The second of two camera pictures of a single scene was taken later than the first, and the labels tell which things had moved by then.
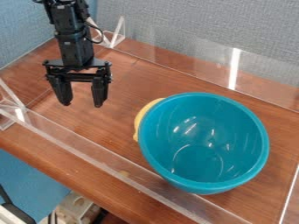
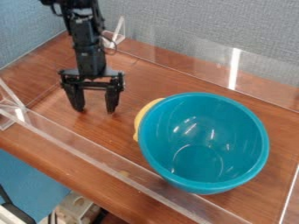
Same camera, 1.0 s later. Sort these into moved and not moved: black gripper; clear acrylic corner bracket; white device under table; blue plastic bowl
Moved: black gripper
Not moved: white device under table; clear acrylic corner bracket; blue plastic bowl
